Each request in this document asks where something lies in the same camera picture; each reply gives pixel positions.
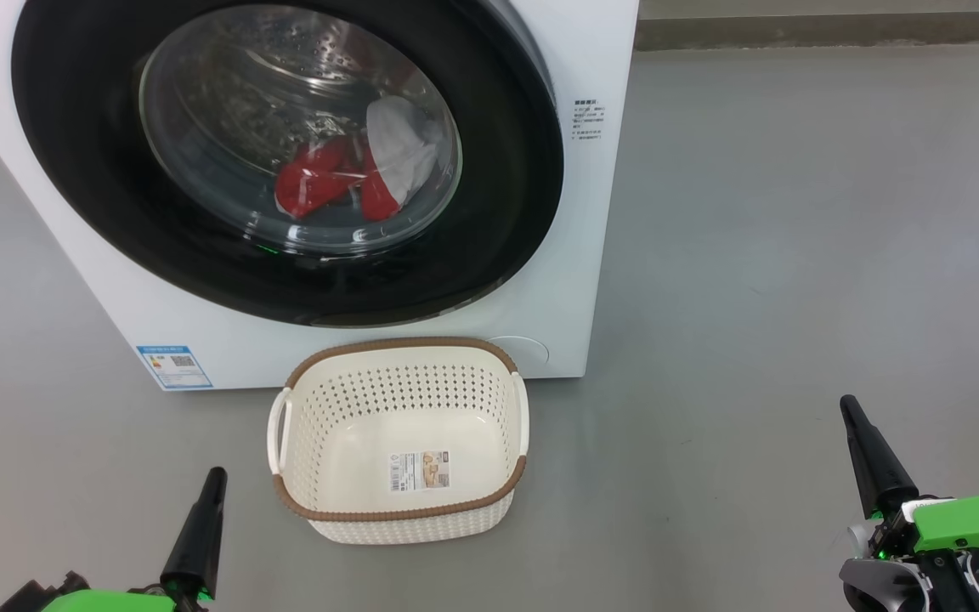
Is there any black round glass washer door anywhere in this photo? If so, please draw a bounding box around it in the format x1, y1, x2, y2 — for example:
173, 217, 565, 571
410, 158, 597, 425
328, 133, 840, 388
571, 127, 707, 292
11, 0, 564, 328

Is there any white front-load washing machine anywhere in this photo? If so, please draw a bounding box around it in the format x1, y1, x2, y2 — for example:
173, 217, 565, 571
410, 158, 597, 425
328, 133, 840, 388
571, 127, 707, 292
0, 0, 642, 392

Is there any steel washer drum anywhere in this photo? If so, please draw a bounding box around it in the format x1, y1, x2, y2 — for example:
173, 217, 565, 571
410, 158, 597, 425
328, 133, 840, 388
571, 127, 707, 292
139, 4, 462, 256

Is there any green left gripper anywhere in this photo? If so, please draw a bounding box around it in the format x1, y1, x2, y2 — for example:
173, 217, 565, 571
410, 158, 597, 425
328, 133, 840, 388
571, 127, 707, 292
41, 467, 228, 612

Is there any red and white garment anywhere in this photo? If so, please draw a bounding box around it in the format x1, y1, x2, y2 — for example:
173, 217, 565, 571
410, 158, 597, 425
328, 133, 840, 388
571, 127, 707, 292
274, 95, 442, 224

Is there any blue energy label sticker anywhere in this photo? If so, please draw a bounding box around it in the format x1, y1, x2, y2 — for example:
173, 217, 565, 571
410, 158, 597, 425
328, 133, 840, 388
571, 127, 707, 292
136, 344, 213, 391

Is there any cream basket with brown rim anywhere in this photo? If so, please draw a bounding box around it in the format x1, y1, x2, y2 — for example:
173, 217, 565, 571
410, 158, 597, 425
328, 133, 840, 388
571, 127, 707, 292
267, 337, 530, 546

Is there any round white filter cover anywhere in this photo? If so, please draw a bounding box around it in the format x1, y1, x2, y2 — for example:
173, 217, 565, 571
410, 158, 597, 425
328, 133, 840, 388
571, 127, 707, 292
486, 335, 551, 370

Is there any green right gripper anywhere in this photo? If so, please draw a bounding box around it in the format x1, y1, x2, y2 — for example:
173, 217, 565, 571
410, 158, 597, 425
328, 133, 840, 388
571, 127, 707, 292
840, 395, 979, 562

